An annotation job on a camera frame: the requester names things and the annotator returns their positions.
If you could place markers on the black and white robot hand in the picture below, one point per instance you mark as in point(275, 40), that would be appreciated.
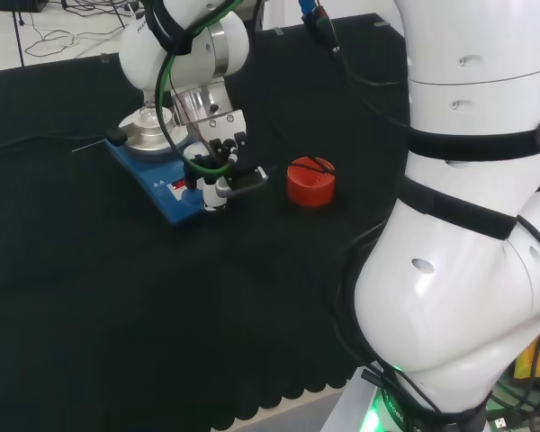
point(216, 135)

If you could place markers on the heater with blue base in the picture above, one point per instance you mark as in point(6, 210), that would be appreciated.
point(162, 193)

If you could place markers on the clear round-bottom glass flask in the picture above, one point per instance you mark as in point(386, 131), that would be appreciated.
point(147, 114)

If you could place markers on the red ribbed cylindrical cup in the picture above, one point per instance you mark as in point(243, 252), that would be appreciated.
point(310, 189)

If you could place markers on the thin clear glass rod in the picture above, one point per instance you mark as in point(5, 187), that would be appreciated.
point(87, 147)

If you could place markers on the black bench cloth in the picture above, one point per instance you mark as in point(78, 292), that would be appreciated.
point(117, 292)

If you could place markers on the black box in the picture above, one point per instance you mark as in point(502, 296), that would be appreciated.
point(15, 4)

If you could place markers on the yellow stop button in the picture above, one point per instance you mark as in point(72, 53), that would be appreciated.
point(528, 355)

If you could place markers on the silver plug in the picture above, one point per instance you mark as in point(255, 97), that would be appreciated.
point(501, 422)

